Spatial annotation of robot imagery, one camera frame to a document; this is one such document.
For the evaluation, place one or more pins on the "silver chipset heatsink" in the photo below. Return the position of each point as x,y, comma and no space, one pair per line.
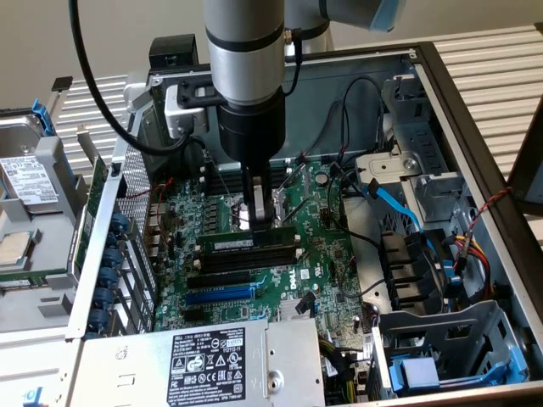
286,311

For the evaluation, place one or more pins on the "short black expansion slot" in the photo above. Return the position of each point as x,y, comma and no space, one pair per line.
193,314

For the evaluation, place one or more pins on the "grey open PC case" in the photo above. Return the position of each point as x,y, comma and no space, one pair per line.
373,63

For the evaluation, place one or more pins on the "silver hard disk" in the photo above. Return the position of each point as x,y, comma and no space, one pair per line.
25,178

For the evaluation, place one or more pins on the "black plastic fan shroud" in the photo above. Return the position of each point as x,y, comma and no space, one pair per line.
403,263

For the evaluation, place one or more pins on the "blue expansion slot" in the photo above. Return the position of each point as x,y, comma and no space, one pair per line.
220,293

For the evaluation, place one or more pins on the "grey metal drive cage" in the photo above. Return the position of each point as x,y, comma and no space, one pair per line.
382,167

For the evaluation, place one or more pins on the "silver coin battery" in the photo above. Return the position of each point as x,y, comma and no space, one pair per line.
324,178

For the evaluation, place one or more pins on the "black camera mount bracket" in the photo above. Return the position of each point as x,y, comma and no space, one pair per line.
186,99

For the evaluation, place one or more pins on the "green RAM stick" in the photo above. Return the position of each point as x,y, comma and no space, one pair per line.
229,243
17,283

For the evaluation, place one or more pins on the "small black end cap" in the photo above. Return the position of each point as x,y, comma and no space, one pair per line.
63,83

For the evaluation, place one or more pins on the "dark blue slot clip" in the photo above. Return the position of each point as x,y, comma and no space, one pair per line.
97,318
111,257
108,276
120,221
103,297

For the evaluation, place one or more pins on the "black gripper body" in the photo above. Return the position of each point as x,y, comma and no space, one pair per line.
250,131

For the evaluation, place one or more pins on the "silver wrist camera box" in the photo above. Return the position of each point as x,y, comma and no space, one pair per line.
178,120

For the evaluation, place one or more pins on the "small blue plastic clip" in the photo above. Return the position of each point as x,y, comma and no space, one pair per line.
34,398

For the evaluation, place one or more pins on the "grey metal disk bay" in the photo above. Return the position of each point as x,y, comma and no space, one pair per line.
424,326

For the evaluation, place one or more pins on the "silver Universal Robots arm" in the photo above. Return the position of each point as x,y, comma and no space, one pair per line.
244,63

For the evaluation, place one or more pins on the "metal port block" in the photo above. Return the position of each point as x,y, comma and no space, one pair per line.
155,212

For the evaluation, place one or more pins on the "silver power supply unit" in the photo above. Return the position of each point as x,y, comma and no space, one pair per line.
140,364

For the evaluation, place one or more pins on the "pale blue block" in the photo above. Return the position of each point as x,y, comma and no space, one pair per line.
420,373

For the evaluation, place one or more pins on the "green Dell motherboard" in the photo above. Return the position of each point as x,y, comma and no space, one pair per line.
335,271

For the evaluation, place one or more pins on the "dark flat panel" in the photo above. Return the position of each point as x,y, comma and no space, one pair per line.
519,178

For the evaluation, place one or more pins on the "black angled plug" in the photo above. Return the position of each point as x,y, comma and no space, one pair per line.
305,303

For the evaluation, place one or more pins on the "metal socket cover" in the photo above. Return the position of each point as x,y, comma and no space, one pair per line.
280,203

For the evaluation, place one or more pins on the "black rectangular box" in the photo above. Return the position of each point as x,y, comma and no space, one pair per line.
169,51

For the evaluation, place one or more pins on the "CPU socket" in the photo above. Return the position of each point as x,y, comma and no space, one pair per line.
239,214

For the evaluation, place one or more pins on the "blue disk carrier rail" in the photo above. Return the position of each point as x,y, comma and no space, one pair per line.
42,118

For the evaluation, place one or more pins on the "blue plastic disk carrier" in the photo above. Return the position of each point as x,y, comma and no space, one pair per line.
396,377

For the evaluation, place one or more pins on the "silver CPU chip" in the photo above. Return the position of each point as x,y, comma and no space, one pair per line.
12,250

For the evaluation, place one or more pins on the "CPU socket locking lever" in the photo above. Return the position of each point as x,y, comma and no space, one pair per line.
294,176
296,210

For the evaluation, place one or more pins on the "long black expansion slot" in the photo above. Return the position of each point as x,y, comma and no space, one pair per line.
220,280

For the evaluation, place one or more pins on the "green graphics card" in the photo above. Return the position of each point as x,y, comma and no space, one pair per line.
98,178

